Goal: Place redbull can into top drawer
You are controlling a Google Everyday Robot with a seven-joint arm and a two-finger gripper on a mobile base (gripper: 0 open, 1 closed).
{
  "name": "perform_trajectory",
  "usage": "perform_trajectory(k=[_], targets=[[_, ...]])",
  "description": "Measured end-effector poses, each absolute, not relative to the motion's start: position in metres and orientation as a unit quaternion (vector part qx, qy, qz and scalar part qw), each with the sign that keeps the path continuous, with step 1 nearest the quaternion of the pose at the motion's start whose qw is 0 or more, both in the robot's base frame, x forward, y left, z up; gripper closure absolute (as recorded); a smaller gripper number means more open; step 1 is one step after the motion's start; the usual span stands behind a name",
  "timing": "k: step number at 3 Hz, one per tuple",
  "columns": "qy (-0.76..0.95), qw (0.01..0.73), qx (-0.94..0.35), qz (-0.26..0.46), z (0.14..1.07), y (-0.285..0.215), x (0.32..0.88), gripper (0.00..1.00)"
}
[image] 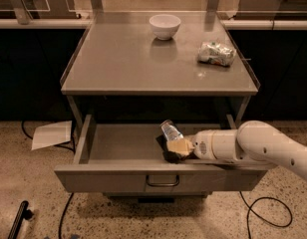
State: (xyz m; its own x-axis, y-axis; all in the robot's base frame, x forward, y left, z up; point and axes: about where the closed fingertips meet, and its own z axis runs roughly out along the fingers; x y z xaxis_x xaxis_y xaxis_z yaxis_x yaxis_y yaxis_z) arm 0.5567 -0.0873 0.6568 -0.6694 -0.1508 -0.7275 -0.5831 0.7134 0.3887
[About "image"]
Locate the black cable right floor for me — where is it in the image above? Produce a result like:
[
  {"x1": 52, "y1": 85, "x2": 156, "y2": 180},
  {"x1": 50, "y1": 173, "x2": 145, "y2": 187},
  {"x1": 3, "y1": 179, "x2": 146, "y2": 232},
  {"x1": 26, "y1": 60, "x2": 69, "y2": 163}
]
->
[{"x1": 238, "y1": 190, "x2": 293, "y2": 239}]

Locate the black drawer handle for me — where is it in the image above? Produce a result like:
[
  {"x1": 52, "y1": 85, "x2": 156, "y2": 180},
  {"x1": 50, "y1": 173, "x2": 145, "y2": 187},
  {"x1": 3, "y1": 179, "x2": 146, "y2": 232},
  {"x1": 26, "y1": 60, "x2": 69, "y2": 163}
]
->
[{"x1": 146, "y1": 175, "x2": 180, "y2": 187}]

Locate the crushed redbull can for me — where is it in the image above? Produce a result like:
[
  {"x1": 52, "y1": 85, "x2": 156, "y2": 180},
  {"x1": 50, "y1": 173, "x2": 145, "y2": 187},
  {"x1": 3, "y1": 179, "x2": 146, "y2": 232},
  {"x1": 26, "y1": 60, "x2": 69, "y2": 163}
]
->
[{"x1": 160, "y1": 119, "x2": 183, "y2": 141}]

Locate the white paper sheet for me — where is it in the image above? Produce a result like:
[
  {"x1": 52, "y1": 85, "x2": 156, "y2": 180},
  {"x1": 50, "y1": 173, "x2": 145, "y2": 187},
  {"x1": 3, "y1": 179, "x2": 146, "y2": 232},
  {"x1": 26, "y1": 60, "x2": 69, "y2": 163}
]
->
[{"x1": 32, "y1": 120, "x2": 72, "y2": 150}]

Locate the open grey top drawer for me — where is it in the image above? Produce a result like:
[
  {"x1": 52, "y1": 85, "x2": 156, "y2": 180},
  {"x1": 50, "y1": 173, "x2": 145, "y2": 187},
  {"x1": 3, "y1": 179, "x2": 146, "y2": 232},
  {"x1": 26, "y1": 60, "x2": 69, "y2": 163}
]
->
[{"x1": 55, "y1": 115, "x2": 270, "y2": 196}]

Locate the black bar on floor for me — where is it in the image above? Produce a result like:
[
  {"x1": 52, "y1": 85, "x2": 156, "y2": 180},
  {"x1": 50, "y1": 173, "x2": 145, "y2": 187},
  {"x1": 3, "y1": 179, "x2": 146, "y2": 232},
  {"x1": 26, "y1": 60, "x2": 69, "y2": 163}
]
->
[{"x1": 8, "y1": 200, "x2": 34, "y2": 239}]

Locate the black cable left floor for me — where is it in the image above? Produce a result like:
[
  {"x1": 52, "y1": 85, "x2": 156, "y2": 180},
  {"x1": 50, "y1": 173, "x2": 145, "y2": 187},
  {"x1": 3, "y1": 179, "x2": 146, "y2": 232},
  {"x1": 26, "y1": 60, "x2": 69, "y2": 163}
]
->
[{"x1": 20, "y1": 119, "x2": 77, "y2": 239}]

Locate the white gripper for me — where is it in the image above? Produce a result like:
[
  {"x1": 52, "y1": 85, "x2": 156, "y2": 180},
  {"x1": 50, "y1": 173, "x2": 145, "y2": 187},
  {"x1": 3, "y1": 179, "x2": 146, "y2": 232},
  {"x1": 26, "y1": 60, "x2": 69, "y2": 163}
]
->
[{"x1": 155, "y1": 129, "x2": 242, "y2": 163}]

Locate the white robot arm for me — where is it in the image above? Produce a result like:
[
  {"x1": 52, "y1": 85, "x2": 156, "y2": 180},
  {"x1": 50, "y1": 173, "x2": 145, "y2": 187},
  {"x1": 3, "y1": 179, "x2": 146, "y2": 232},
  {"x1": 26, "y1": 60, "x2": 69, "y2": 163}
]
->
[{"x1": 160, "y1": 120, "x2": 307, "y2": 181}]

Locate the grey metal cabinet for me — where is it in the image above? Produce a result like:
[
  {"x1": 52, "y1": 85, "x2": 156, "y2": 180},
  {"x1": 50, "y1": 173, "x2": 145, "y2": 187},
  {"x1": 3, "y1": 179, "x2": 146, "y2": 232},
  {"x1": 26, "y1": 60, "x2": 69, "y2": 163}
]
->
[{"x1": 62, "y1": 11, "x2": 258, "y2": 123}]

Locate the white ceramic bowl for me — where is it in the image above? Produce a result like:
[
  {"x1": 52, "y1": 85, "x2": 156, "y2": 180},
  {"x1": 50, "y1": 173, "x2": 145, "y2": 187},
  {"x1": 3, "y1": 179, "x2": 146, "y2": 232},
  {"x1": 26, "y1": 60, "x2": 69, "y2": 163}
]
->
[{"x1": 150, "y1": 14, "x2": 181, "y2": 40}]

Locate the black cable floor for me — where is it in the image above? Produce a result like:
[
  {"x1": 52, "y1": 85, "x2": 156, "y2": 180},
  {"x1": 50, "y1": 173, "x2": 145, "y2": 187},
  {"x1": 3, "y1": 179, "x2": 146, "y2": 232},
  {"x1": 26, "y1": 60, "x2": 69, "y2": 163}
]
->
[
  {"x1": 238, "y1": 190, "x2": 293, "y2": 239},
  {"x1": 20, "y1": 119, "x2": 77, "y2": 239}
]

